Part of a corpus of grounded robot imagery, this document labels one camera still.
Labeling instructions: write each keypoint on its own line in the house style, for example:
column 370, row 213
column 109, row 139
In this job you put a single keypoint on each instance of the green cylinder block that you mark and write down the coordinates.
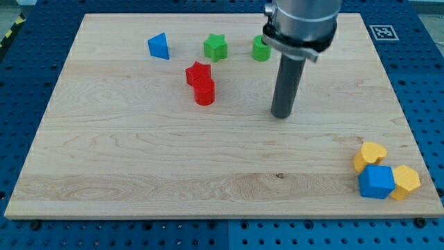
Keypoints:
column 260, row 52

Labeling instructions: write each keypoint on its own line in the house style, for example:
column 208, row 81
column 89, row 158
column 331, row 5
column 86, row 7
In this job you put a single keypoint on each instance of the red cylinder block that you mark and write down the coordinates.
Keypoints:
column 204, row 91

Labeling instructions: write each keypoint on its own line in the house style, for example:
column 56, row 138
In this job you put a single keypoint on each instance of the green star block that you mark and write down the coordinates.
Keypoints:
column 215, row 47

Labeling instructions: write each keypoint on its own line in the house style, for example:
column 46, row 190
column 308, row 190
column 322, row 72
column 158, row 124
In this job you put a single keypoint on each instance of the yellow heart block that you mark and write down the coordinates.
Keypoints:
column 370, row 153

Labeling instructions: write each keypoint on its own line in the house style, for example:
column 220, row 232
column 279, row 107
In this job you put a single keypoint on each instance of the blue triangle block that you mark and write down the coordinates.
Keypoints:
column 158, row 46

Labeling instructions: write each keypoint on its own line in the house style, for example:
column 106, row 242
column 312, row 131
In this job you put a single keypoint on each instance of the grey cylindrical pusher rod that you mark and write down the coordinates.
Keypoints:
column 286, row 87

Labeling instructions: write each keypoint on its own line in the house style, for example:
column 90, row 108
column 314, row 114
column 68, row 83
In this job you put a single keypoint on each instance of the black bolt right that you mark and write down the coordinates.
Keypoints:
column 420, row 222

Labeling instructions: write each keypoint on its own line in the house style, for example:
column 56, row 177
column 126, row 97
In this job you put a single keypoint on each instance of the wooden board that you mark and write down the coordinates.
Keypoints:
column 123, row 138

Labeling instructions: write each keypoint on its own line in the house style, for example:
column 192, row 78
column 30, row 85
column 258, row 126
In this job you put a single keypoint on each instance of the black bolt left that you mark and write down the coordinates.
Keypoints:
column 35, row 225

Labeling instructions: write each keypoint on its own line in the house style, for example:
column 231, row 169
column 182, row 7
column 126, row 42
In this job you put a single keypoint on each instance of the black bolt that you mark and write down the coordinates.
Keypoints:
column 420, row 222
column 35, row 225

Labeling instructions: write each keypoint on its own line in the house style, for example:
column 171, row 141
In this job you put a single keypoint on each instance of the yellow hexagon block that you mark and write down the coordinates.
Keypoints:
column 407, row 181

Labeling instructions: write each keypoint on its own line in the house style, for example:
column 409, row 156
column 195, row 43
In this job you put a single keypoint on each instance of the white fiducial marker tag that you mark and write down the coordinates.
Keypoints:
column 383, row 32

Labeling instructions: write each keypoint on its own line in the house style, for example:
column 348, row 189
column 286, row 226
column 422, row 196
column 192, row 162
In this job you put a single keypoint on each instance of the red star block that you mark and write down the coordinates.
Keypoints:
column 197, row 70

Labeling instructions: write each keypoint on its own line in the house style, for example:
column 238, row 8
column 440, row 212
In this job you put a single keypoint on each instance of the blue cube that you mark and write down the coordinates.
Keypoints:
column 376, row 181

